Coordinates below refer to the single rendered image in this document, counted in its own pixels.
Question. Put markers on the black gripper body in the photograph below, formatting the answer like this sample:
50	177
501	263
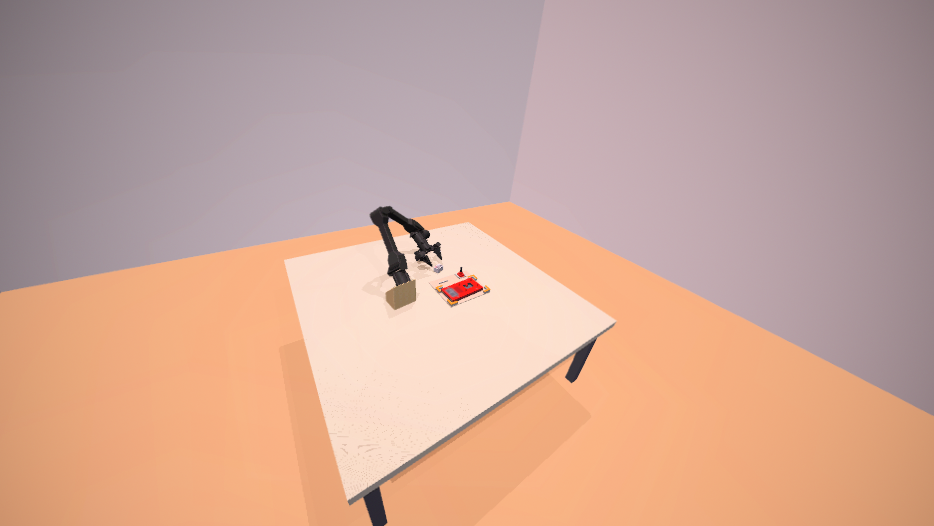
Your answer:
425	248

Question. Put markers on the red toy car body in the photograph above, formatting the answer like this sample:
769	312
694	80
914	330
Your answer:
461	290

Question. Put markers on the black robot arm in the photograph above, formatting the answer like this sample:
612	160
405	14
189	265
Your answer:
396	261

